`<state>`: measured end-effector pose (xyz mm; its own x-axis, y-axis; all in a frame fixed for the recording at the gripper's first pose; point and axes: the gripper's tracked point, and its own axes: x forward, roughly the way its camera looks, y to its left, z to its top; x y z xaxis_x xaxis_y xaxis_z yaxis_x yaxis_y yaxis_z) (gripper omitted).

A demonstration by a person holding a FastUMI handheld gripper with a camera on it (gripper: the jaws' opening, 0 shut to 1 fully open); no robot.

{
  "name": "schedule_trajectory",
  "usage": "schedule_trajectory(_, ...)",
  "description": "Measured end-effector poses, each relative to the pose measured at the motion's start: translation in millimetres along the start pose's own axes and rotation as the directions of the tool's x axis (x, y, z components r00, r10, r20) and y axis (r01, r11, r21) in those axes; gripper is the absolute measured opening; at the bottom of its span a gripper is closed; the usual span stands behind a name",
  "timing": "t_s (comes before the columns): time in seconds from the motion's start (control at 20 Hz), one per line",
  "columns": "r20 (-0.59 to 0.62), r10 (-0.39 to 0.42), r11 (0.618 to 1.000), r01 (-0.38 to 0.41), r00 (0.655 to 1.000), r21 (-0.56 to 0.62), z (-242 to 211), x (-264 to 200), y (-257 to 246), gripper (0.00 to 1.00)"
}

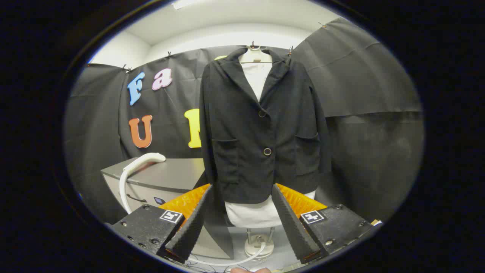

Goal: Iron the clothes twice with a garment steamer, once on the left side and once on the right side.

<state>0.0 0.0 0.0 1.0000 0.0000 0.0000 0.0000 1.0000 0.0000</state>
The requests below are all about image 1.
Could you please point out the black jacket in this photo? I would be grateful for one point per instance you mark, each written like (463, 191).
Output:
(242, 151)

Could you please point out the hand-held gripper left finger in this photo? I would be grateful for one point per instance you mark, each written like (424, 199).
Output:
(193, 231)

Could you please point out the white clothes stand base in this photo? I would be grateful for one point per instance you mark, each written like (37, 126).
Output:
(259, 246)

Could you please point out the black backdrop cloth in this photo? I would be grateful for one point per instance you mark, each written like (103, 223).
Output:
(360, 94)

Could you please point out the grey cabinet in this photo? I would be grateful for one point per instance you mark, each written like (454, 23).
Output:
(170, 174)

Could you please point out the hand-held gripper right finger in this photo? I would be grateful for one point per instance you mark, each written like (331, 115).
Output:
(293, 231)

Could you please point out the white clothes hanger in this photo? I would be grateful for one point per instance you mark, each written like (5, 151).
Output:
(255, 57)

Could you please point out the white undershirt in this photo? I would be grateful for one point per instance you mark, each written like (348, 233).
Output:
(250, 216)

